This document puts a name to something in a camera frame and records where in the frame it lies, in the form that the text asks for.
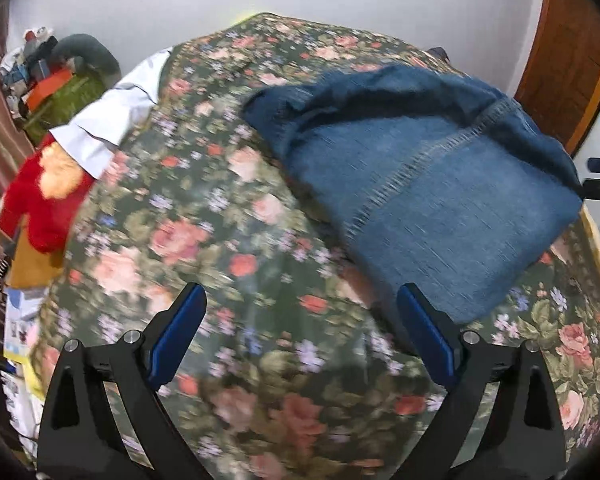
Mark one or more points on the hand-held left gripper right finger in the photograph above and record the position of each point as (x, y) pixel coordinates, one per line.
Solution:
(427, 330)

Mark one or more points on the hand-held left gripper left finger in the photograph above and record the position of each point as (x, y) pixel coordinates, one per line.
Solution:
(180, 330)

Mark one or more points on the blue denim jacket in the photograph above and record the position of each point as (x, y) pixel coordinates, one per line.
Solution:
(430, 200)

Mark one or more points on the floral bed blanket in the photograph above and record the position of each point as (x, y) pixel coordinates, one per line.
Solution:
(220, 260)

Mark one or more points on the wooden door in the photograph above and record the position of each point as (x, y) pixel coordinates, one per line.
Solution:
(565, 45)

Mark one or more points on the mustard yellow cloth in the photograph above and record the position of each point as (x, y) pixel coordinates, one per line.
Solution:
(35, 265)

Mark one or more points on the red plush toy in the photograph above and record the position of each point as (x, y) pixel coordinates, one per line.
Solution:
(35, 200)

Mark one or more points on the white pillow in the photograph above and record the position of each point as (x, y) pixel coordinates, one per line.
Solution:
(115, 110)

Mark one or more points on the orange box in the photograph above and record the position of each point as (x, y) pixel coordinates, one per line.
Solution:
(50, 87)

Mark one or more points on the dark green plush toy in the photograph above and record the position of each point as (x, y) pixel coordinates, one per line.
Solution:
(87, 52)

